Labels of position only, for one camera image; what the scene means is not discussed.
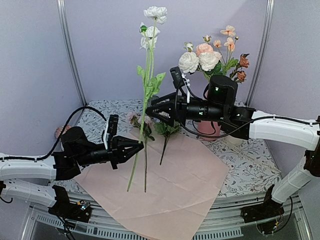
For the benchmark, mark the cream printed ribbon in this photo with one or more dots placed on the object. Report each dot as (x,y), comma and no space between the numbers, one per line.
(261,160)

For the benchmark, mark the pink patterned ball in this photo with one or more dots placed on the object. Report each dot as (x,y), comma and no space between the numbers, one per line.
(62,130)

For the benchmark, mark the aluminium frame post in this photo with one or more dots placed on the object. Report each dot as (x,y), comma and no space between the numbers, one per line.
(262,50)
(61,6)

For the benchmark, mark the pink wrapping paper sheet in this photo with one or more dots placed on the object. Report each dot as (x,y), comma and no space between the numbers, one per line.
(190,174)

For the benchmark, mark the peach blossom flower stem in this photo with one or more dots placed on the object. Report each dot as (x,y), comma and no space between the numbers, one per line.
(226,49)

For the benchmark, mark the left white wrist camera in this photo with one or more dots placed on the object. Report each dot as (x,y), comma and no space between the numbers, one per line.
(110,130)

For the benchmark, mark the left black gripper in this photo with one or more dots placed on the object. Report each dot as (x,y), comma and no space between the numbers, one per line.
(117,151)

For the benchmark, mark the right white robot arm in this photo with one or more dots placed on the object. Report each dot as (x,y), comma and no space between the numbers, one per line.
(295,143)

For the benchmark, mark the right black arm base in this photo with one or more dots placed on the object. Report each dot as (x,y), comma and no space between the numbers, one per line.
(267,209)

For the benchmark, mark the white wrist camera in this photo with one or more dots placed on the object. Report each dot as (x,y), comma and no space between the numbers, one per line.
(179,81)
(110,130)

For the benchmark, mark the left aluminium frame post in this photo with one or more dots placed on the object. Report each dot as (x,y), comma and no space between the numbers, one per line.
(61,6)

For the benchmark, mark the white blue hydrangea stem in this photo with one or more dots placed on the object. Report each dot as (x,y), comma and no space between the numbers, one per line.
(166,131)

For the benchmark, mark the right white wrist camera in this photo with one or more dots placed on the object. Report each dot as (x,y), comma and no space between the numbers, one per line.
(179,81)

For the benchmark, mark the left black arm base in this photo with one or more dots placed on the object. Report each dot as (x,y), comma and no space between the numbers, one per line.
(65,209)

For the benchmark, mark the tall pink vase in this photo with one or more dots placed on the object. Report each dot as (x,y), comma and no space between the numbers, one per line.
(210,128)

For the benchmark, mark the pink rose flower stem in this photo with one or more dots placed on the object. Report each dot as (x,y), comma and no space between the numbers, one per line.
(204,47)

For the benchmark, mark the pale pink flower stem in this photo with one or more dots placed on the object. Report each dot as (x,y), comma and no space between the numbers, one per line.
(135,120)

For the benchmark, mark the floral patterned table mat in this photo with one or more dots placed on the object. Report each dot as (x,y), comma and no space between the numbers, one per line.
(244,177)

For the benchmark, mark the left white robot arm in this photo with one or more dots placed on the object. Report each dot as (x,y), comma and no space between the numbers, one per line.
(14,171)

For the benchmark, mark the right aluminium frame post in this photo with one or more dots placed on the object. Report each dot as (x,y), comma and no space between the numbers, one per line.
(262,50)

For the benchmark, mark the white ranunculus flower stem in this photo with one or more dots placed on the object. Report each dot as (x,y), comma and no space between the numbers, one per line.
(149,35)

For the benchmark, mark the cream ceramic mug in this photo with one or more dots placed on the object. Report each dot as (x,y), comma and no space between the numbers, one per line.
(235,141)

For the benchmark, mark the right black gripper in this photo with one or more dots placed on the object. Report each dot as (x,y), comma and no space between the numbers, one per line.
(171,104)

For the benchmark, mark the rust brown rose stem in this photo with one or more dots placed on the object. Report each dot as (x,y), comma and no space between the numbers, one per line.
(238,75)

